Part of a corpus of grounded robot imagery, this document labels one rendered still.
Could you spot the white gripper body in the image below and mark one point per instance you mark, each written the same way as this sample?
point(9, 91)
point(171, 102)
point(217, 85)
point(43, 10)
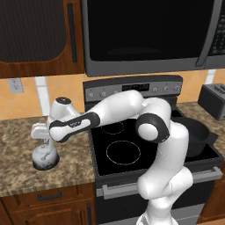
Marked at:
point(39, 132)

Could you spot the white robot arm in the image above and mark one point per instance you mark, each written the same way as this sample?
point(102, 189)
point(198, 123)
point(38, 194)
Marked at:
point(164, 152)

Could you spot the grey white kettle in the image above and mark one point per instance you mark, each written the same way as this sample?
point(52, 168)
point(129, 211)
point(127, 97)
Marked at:
point(44, 161)

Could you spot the grey stove knob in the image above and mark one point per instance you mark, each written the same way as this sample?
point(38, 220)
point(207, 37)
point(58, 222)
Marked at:
point(176, 88)
point(166, 88)
point(103, 93)
point(91, 95)
point(155, 89)

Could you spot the black steel stove range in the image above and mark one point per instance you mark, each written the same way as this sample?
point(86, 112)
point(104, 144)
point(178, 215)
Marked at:
point(123, 164)

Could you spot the brown wooden drawer front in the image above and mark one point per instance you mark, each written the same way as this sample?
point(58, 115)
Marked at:
point(70, 192)

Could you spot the brown wooden base cupboard door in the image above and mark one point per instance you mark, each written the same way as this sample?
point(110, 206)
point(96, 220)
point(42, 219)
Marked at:
point(52, 215)

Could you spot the brown cupboard door dark panel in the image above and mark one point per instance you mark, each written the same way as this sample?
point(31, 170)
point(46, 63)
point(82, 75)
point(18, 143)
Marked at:
point(32, 32)

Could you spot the black oven door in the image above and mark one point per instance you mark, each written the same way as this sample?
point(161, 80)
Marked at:
point(117, 208)

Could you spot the black steel microwave oven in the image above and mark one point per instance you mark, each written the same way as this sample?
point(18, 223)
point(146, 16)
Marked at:
point(140, 32)

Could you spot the black cooking pot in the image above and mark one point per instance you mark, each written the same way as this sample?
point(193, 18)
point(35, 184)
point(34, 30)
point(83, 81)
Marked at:
point(196, 134)

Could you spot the dark grey toaster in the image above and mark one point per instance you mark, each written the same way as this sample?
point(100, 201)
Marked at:
point(212, 99)

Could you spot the brown wooden base cupboard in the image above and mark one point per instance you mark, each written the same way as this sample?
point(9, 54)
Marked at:
point(215, 202)

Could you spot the grey wall socket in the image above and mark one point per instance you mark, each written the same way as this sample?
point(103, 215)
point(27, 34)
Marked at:
point(15, 85)

